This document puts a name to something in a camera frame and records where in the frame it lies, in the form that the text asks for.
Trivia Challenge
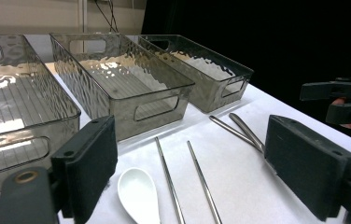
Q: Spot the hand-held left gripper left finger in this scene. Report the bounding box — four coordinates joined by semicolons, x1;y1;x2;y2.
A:
50;115;119;224

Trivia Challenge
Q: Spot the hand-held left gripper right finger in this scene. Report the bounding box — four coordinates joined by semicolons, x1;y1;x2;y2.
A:
264;115;351;222

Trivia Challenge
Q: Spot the white ceramic spoon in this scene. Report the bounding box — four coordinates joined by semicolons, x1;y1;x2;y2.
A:
117;167;162;224

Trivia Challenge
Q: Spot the metal chopstick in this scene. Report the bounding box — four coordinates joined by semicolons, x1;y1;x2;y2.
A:
186;140;223;224
154;136;187;224

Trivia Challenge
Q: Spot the gray transparent plastic bin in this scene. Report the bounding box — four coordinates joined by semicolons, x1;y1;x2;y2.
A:
49;32;195;143
0;32;82;200
137;34;255;114

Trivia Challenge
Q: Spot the black curtain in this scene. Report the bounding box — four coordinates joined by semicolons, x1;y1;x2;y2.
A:
140;0;351;138

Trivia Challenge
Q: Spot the beige wooden shelf unit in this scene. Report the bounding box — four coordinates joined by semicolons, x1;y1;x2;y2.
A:
0;0;147;35

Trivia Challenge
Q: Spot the black cable bundle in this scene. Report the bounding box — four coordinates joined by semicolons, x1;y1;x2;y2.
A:
93;0;119;34

